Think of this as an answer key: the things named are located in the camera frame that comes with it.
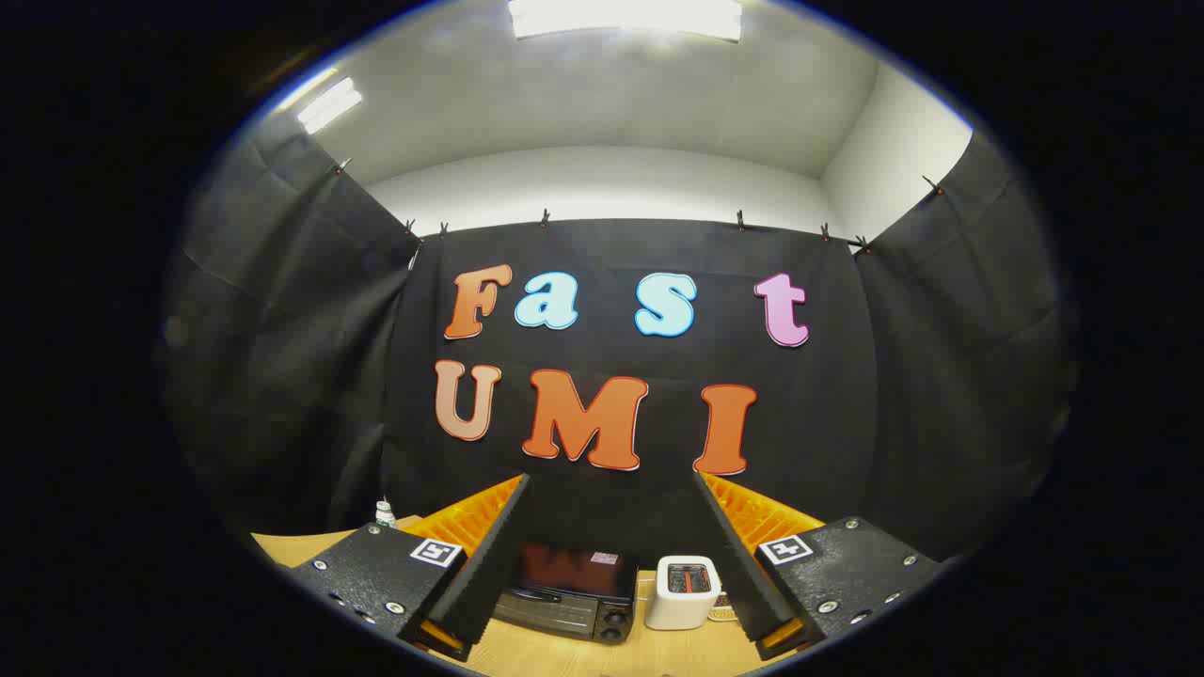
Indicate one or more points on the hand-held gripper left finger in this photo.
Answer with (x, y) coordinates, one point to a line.
(489, 574)

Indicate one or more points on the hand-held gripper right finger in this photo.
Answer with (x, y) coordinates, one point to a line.
(738, 574)

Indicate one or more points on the black toaster oven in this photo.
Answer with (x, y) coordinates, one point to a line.
(564, 602)

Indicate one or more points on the white toaster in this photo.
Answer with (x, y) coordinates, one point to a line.
(677, 606)

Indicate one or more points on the white bottle green label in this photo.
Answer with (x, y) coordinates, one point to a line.
(385, 515)

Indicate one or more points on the black backdrop cloth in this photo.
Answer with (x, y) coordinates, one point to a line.
(847, 423)

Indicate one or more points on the small ceiling light panel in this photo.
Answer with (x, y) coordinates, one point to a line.
(329, 105)

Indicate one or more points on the large ceiling light panel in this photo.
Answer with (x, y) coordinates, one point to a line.
(625, 17)

